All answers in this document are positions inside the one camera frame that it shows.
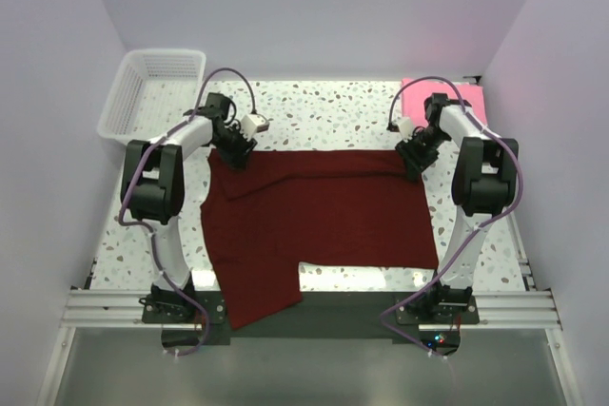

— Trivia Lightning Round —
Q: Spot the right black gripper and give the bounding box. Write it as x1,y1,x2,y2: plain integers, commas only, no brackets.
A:
396,127,450,182

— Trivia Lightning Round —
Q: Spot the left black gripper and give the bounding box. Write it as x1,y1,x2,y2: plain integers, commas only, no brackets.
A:
211,124,257,170

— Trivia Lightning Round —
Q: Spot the dark red t shirt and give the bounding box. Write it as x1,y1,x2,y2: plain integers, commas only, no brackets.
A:
201,150,439,329

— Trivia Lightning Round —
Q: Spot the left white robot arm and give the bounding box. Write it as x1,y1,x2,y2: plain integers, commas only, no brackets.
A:
118,93,269,322

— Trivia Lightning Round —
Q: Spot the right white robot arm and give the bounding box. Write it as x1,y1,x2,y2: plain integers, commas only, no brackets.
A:
396,93,519,323

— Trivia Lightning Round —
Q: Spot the folded pink t shirt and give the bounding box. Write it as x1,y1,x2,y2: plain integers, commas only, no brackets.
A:
400,80,487,126

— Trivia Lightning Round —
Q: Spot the white plastic basket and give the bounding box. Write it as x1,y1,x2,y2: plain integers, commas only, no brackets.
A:
97,48,206,145

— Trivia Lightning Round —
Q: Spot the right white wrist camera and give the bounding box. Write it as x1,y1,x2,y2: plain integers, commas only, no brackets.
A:
391,116,417,140

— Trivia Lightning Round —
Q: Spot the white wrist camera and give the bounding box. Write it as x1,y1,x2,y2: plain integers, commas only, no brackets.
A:
391,116,417,140
240,113,270,139

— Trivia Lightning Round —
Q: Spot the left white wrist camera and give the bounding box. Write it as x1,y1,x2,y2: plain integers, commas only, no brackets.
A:
240,113,270,139

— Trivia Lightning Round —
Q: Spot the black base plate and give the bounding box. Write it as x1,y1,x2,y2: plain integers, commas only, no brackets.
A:
139,291,480,355

